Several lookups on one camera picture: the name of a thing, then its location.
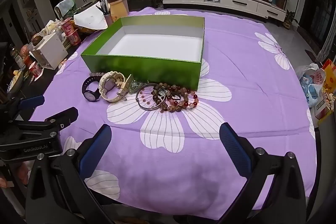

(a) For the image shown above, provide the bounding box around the green carton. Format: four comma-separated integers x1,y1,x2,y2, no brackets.
63,5,79,20

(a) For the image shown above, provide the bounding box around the yellow and red carton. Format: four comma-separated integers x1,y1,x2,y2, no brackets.
315,59,336,119

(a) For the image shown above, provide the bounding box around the small potted plant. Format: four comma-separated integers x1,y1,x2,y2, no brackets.
283,9,300,30

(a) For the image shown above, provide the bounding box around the silver metal bangle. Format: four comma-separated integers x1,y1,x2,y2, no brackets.
136,83,168,111

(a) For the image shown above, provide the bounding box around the purple floral tablecloth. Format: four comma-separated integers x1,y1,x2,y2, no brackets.
29,7,317,220

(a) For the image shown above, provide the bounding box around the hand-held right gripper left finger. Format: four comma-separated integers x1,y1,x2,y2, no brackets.
25,124,116,224

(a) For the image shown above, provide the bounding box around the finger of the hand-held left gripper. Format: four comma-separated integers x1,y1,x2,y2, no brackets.
43,107,79,133
17,95,46,111

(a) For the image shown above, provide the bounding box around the dark wristwatch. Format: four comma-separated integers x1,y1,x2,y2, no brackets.
81,76,101,103

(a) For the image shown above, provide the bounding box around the green cardboard box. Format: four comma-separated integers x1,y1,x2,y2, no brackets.
80,16,205,90

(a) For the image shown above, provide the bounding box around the pen holder cup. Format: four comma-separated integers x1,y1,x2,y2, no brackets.
96,0,114,26

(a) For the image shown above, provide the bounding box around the small white box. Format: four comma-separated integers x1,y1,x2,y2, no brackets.
33,32,69,70

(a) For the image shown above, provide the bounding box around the green jade ornament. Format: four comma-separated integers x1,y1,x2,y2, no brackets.
128,79,144,94

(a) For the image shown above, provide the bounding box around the cream wristwatch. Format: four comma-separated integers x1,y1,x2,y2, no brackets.
99,71,132,103

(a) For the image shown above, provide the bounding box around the white television cabinet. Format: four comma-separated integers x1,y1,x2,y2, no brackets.
160,0,287,24

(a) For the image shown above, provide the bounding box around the dark brown bead bracelet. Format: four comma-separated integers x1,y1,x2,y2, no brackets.
152,84,168,106

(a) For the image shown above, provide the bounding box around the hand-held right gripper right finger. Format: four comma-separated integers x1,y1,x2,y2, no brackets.
218,122,307,224

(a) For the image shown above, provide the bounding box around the person's left hand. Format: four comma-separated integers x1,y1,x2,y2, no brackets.
0,162,29,188

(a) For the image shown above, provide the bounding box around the white paper sheet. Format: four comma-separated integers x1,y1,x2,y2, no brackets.
73,6,109,30

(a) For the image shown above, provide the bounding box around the red yogurt cup pack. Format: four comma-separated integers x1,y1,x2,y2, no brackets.
60,18,82,46

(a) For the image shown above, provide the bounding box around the small pink bead bracelet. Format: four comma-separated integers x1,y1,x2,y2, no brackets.
138,88,158,106

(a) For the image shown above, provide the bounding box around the yellow bottle with brown cap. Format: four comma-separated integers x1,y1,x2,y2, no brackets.
108,0,129,23

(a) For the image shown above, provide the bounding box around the dark sauce bottle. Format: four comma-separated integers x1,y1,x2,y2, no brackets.
10,44,25,71

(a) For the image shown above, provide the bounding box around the white plastic bag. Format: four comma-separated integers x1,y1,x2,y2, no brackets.
296,63,327,108

